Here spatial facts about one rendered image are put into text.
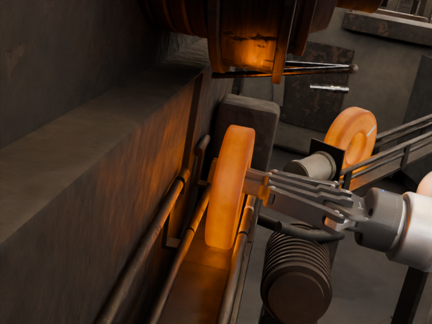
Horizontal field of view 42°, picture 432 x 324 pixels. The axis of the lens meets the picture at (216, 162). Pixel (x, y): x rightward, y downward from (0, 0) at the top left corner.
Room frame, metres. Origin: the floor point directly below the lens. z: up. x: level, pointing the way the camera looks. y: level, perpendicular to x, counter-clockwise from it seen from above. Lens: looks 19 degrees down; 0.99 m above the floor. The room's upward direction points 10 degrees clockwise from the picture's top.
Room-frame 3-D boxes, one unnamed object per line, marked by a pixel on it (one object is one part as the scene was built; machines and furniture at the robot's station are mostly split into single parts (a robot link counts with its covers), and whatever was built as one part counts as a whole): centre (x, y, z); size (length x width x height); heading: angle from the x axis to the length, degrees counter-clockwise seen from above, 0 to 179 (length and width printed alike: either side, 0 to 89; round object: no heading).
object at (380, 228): (0.66, -0.18, 0.74); 0.09 x 0.08 x 0.07; 85
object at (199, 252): (0.70, -0.02, 0.66); 0.19 x 0.07 x 0.01; 175
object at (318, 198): (0.66, -0.12, 0.74); 0.11 x 0.01 x 0.04; 86
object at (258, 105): (0.91, -0.03, 0.68); 0.11 x 0.08 x 0.24; 85
